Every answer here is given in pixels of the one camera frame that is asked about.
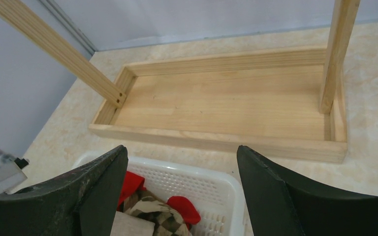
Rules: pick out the wooden hanger stand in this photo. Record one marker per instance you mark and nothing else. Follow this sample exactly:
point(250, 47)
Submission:
point(284, 102)

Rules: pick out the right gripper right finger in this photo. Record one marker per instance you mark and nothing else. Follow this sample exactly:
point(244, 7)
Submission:
point(282, 202)

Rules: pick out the cream thin sock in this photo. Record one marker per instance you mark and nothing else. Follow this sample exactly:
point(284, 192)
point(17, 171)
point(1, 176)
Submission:
point(126, 225)

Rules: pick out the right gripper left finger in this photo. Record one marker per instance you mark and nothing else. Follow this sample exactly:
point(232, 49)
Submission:
point(80, 202)

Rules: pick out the red santa sock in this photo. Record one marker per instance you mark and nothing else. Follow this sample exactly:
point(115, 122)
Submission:
point(186, 209)

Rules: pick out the brown argyle sock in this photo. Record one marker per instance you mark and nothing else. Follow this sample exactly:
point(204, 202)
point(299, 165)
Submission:
point(143, 204)

